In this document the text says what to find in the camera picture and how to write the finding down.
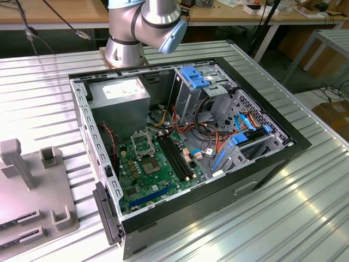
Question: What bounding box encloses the CPU socket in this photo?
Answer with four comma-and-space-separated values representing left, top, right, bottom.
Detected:
139, 156, 162, 176

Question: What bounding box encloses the orange yellow wire bundle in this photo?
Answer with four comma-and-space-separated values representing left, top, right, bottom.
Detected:
171, 105, 235, 153
244, 110, 264, 130

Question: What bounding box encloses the black plastic case bezel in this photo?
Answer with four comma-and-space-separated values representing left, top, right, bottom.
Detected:
92, 181, 124, 246

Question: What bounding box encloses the metal frame table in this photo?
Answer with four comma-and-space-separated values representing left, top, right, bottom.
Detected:
282, 28, 349, 88

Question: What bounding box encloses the metal socket cover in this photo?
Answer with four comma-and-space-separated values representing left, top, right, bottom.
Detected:
130, 130, 155, 159

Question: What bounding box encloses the black RAM slot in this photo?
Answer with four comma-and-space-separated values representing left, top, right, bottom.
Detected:
166, 134, 190, 180
170, 134, 194, 178
159, 135, 183, 182
163, 135, 187, 181

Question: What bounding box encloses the blue plastic rail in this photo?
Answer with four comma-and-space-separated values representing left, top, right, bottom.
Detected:
210, 150, 227, 172

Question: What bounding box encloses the grey parts rack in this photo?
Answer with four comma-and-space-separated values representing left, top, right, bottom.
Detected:
0, 138, 80, 254

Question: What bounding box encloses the green motherboard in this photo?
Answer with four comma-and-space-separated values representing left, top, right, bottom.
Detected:
116, 130, 208, 216

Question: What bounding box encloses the white box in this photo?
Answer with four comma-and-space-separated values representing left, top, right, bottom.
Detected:
243, 3, 280, 16

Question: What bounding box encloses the grey power supply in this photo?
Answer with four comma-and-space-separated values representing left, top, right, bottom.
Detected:
87, 77, 151, 142

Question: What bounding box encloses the brown square base plate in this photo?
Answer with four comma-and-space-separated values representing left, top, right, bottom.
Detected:
98, 46, 150, 69

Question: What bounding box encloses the brown cardboard box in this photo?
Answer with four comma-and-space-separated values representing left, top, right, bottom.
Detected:
312, 100, 349, 139
278, 27, 349, 80

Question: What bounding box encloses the flat blue wire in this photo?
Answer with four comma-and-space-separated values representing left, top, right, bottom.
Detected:
234, 113, 258, 134

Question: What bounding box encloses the wooden desk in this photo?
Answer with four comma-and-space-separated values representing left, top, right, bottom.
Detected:
0, 0, 349, 63

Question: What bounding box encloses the grey metal disk bay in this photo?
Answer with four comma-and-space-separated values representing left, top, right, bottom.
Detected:
209, 130, 291, 178

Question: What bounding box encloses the black PC case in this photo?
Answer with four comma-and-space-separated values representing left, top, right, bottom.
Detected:
67, 56, 313, 260

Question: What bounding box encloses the red black twisted wire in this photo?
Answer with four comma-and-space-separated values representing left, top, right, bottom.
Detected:
100, 122, 121, 167

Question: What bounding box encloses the hard disk in blue carrier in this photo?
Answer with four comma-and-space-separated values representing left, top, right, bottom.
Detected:
230, 124, 273, 150

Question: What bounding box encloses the grey metal drive cage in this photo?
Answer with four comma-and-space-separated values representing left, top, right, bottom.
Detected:
167, 64, 238, 121

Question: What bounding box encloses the blue expansion slot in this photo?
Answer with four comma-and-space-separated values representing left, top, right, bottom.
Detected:
129, 183, 174, 208

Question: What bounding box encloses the blue plastic drive latch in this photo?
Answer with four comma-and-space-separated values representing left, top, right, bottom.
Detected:
179, 65, 211, 90

